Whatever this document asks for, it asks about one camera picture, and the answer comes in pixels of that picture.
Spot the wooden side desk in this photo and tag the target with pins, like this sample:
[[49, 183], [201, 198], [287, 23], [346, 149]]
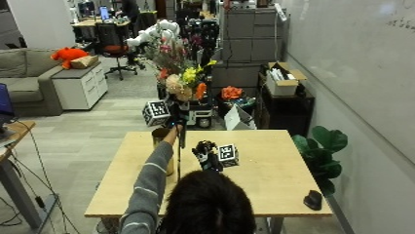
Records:
[[11, 169]]

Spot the grey table leg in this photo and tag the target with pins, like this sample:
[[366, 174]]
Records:
[[277, 226]]

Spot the wooden office desk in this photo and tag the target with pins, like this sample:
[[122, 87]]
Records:
[[97, 23]]

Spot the black low cabinet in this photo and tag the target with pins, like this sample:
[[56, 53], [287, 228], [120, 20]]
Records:
[[285, 112]]

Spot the black flower cart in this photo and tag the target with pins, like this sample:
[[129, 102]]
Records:
[[199, 115]]

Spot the white folded paper bag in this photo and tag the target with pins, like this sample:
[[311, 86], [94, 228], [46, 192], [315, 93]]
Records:
[[237, 119]]

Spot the grey filing cabinets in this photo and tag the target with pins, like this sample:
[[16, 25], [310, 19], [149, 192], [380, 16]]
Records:
[[253, 39]]

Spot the person's left hand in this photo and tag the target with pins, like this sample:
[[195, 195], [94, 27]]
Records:
[[175, 114]]

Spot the pink dried flower bunch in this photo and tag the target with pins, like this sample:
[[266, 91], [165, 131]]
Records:
[[169, 55]]

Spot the black office chair red seat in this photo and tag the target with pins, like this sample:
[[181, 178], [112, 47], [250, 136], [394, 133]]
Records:
[[113, 44]]

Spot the mixed peach yellow orange bouquet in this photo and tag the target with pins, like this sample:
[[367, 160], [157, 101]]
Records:
[[186, 81]]

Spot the white marker cube right glove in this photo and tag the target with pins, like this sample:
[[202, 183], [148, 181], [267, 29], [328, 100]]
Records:
[[227, 155]]

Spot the green leafy potted plant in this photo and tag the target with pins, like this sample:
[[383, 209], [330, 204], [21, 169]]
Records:
[[323, 156]]

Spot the orange plush toy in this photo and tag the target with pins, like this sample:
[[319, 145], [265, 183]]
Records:
[[66, 56]]

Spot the person's right hand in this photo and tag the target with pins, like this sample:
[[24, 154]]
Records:
[[207, 159]]

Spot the white wall whiteboard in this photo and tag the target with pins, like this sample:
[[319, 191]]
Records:
[[358, 65]]

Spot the grey sofa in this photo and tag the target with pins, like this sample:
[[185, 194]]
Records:
[[25, 81]]

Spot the open cardboard box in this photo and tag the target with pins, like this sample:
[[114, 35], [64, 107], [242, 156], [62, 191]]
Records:
[[283, 81]]

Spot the blue computer screen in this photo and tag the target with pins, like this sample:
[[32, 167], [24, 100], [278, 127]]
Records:
[[5, 104]]

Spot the orange flower bunch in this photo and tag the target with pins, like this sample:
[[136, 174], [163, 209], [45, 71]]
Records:
[[231, 92]]

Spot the black computer mouse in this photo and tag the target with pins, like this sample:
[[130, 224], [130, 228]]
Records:
[[312, 199]]

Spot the brown paper bag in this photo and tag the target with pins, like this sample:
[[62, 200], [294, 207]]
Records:
[[84, 61]]

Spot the lit computer monitor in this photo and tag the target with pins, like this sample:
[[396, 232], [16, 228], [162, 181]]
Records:
[[104, 13]]

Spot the white marker cube left glove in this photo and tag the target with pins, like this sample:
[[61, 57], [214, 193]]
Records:
[[156, 113]]

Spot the white orchid flowers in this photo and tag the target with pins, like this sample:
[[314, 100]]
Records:
[[152, 32]]

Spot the white drawer cabinet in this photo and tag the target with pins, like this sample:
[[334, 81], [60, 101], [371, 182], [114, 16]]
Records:
[[81, 87]]

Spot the white marker cube glove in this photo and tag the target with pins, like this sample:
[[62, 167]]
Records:
[[156, 113], [227, 155]]

